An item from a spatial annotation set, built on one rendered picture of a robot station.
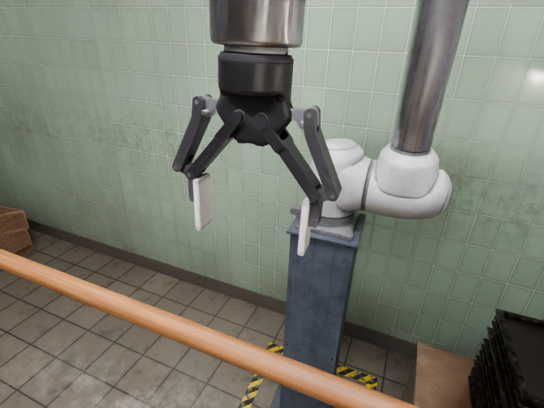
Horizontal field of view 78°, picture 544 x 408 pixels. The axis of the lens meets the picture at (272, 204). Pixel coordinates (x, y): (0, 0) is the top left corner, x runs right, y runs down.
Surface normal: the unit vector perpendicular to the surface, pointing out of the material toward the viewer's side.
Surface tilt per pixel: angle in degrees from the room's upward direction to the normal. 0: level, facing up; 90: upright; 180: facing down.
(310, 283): 90
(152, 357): 0
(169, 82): 90
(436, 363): 0
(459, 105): 90
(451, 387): 0
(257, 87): 89
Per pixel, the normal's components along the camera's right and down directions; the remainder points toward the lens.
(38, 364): 0.03, -0.90
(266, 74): 0.31, 0.43
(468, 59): -0.40, 0.40
